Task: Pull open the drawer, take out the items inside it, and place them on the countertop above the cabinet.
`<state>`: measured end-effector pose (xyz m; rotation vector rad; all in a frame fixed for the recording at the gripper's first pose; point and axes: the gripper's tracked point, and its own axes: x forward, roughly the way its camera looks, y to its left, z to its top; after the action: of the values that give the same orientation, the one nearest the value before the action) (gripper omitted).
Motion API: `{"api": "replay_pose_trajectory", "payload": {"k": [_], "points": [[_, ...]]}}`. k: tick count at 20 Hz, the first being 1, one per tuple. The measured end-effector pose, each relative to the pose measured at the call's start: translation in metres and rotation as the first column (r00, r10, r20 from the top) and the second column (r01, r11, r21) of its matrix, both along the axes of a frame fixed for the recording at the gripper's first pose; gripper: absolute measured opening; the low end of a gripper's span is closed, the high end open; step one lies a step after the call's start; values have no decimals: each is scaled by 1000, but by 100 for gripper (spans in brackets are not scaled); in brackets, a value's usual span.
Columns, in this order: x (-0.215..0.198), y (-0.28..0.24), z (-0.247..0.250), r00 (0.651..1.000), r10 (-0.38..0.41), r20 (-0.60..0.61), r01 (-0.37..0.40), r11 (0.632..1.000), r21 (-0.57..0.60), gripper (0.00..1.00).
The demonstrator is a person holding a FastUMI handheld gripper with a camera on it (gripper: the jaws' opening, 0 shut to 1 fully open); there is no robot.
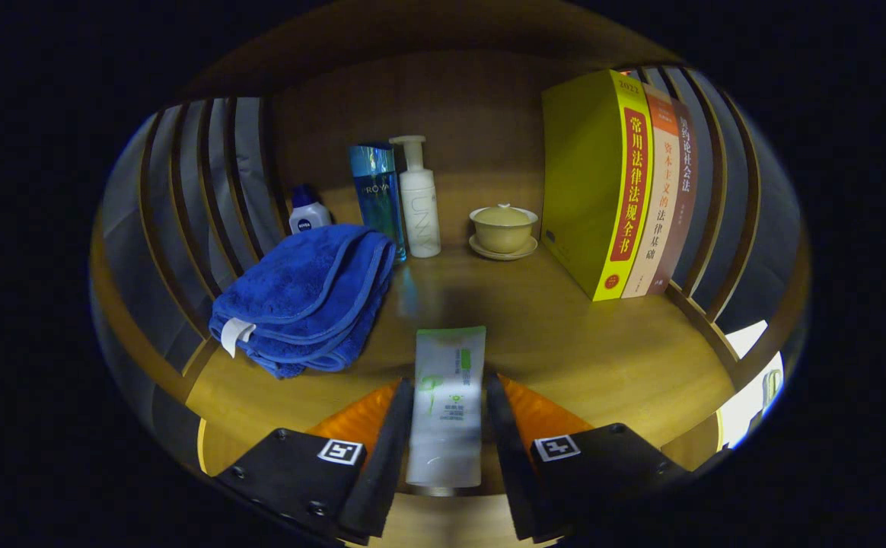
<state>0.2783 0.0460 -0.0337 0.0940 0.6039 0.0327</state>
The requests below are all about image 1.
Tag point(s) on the beige lidded tea cup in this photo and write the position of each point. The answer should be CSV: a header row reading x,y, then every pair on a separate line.
x,y
502,228

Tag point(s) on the blue translucent bottle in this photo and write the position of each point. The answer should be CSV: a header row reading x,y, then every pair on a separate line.
x,y
378,198

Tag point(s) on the small yellow-green device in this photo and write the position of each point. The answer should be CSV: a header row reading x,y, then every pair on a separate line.
x,y
770,387

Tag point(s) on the small white blue-capped bottle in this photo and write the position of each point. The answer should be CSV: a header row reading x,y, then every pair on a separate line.
x,y
310,219

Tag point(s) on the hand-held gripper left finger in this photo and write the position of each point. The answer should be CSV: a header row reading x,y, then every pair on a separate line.
x,y
390,472

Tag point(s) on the blue towel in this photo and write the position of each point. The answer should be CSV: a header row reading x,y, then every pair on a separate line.
x,y
298,289

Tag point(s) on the beige saucer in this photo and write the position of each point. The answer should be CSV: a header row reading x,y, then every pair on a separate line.
x,y
504,256

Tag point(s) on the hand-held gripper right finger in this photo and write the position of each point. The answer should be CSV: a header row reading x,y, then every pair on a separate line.
x,y
511,472

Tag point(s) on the wooden countertop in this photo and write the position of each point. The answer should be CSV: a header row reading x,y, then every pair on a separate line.
x,y
534,342

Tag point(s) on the brown book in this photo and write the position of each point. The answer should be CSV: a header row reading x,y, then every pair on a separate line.
x,y
683,198

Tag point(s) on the white green-label tube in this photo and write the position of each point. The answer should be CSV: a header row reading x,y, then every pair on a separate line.
x,y
447,411

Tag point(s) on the wooden cabinet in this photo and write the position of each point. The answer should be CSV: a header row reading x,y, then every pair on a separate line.
x,y
458,99

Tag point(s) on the beige orange book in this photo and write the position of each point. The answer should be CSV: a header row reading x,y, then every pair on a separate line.
x,y
660,213

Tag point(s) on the thick yellow book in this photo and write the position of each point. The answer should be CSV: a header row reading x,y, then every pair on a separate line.
x,y
580,183

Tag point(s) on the white pump bottle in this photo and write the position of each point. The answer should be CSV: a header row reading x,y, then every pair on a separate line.
x,y
420,213

